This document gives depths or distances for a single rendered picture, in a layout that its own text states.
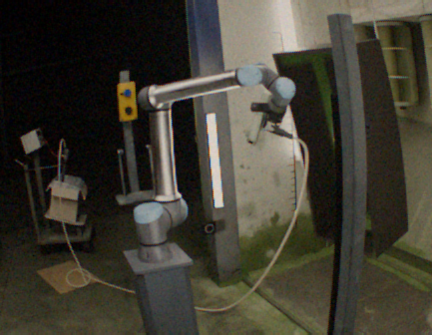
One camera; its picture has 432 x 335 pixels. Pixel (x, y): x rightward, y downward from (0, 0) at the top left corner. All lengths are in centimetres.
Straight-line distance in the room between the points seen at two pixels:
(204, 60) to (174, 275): 144
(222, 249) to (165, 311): 103
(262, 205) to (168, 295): 124
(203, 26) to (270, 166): 111
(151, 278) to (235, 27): 179
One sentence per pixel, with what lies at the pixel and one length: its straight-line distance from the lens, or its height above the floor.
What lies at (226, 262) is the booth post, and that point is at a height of 21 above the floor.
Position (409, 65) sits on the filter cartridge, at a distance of 341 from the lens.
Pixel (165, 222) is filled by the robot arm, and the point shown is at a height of 83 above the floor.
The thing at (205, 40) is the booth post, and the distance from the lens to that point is 289.
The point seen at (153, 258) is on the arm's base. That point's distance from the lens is 214.
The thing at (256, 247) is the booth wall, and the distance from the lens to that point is 321.
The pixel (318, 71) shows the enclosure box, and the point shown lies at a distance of 270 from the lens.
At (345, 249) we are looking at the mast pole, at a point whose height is 105.
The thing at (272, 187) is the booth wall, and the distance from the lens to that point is 314.
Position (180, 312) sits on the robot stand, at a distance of 225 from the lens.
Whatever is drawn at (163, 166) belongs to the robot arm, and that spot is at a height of 109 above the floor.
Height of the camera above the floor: 147
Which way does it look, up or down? 11 degrees down
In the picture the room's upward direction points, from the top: 5 degrees counter-clockwise
